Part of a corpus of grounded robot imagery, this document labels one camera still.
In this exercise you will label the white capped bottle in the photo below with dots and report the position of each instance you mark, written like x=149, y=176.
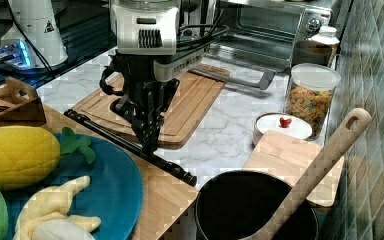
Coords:
x=318, y=49

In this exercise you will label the blue plate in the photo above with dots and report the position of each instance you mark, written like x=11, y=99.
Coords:
x=115, y=192

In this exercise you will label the wooden spoon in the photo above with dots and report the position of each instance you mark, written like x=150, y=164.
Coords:
x=350, y=129

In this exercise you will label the wooden cutting board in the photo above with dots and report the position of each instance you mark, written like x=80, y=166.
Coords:
x=192, y=100

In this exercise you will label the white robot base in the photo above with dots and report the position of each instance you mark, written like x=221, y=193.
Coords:
x=34, y=40

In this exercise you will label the yellow plush lemon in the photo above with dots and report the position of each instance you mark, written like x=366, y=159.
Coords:
x=29, y=154

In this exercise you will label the white bowl with red knob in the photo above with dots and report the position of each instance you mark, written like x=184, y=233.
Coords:
x=283, y=123

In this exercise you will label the silver toaster oven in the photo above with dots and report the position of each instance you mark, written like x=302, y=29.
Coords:
x=260, y=34

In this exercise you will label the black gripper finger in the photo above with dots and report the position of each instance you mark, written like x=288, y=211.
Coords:
x=153, y=132
x=140, y=128

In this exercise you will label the plush banana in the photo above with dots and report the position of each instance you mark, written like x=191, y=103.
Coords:
x=45, y=215

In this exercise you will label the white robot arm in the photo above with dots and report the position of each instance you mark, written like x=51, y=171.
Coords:
x=151, y=52

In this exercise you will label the clear cereal jar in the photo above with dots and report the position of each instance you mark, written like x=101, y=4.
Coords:
x=310, y=93

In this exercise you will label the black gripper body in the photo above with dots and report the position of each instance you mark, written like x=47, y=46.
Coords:
x=141, y=95

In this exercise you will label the black utensil pot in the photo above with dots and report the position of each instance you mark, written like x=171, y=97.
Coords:
x=236, y=204

